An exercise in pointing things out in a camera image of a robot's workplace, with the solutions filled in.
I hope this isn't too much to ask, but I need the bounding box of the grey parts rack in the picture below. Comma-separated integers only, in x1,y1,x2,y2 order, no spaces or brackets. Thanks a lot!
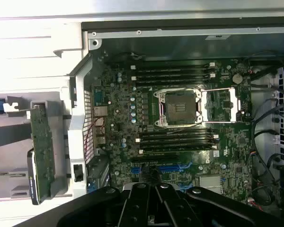
0,91,74,201

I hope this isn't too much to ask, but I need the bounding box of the silver chipset heatsink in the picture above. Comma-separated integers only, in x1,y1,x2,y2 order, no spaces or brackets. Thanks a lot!
198,176,222,193

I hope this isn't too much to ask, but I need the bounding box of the black long expansion slot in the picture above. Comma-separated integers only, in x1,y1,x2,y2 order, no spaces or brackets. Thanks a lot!
130,156,179,163

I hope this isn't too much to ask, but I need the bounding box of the black grey PC case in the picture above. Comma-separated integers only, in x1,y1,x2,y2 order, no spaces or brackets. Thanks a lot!
81,20,284,227

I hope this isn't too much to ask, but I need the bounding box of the blue expansion slot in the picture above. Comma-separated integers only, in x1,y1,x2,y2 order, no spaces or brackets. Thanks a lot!
131,166,181,173

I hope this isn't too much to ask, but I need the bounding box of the CPU socket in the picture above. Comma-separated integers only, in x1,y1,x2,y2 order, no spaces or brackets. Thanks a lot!
153,88,203,130

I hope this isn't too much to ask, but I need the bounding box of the blue serial port connector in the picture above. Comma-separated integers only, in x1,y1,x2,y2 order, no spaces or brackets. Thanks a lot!
94,89,105,106

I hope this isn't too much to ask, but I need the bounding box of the green motherboard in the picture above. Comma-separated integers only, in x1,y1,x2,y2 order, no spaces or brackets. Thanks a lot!
91,58,254,206

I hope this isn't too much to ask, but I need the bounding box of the small white label sticker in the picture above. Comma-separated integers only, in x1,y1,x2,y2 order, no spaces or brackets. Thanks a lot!
205,35,231,41

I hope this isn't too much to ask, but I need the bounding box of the silver ethernet port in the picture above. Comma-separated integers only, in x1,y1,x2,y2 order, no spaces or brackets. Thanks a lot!
94,106,109,118

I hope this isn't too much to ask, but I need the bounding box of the silver socket cover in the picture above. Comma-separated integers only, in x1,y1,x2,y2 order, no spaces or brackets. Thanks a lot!
198,87,242,123

